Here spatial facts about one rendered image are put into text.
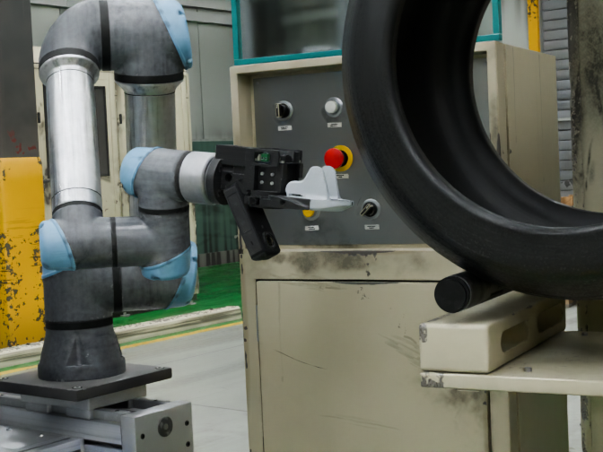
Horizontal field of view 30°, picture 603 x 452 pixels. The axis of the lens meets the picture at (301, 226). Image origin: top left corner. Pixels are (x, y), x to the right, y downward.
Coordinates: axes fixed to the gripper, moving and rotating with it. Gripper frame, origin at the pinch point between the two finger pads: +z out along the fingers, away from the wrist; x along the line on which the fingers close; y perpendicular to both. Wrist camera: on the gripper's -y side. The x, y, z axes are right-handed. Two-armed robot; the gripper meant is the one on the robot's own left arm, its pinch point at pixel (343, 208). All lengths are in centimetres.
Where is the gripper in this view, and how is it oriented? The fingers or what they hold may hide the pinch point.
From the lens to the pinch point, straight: 152.5
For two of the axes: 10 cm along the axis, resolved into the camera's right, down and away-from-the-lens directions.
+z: 8.8, 1.1, -4.6
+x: 4.7, -0.7, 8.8
